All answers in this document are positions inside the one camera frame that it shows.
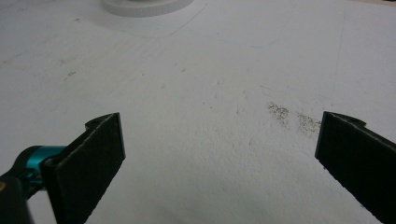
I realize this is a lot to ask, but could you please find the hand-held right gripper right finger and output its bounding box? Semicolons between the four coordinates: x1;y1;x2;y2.
314;110;396;224

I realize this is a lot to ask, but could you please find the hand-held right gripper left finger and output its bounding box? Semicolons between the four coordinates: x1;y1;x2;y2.
41;112;127;224

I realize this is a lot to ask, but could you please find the white stand with pole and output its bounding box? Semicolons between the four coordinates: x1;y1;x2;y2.
101;0;195;19

